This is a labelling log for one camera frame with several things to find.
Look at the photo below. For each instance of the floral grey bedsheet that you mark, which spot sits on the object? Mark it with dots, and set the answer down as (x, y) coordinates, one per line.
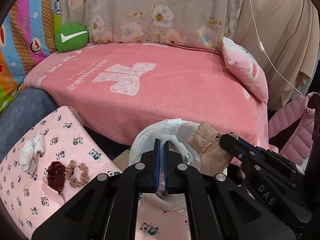
(189, 23)

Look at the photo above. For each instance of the beige sock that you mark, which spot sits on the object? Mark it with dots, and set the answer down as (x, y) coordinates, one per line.
(206, 142)

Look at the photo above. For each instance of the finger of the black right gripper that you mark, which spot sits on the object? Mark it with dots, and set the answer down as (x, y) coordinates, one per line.
(244, 152)

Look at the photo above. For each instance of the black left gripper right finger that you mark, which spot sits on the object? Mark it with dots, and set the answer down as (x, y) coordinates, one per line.
(217, 208)

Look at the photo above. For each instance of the blue grey plush blanket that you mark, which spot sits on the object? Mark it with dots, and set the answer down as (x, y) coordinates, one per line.
(26, 110)

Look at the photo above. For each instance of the green round cushion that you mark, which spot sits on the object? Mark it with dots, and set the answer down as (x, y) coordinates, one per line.
(71, 37)

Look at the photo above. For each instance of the dark red scrunchie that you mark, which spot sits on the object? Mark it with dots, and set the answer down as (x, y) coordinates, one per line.
(56, 176)

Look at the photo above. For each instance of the pink towel blanket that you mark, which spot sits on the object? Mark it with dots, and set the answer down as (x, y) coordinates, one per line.
(120, 89)

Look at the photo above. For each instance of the pink panda print sheet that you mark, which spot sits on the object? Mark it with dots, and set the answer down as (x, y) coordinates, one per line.
(28, 199)

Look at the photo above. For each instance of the pink quilted jacket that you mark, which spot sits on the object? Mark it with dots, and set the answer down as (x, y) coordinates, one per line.
(290, 128)

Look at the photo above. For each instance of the beige curtain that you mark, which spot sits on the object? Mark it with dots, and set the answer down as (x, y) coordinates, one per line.
(283, 36)

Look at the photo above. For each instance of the pink beige scrunchie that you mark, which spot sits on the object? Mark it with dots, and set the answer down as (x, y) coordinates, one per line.
(77, 174)

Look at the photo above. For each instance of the small pink pillow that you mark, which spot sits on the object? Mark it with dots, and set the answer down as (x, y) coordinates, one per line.
(245, 68)

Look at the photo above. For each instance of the white plastic trash bag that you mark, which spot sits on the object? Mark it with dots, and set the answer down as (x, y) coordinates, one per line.
(176, 132)

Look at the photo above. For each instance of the colourful monkey cartoon quilt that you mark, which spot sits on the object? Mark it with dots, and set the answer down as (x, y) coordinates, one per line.
(27, 38)

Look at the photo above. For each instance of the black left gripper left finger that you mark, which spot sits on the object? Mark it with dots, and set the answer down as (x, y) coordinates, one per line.
(107, 207)

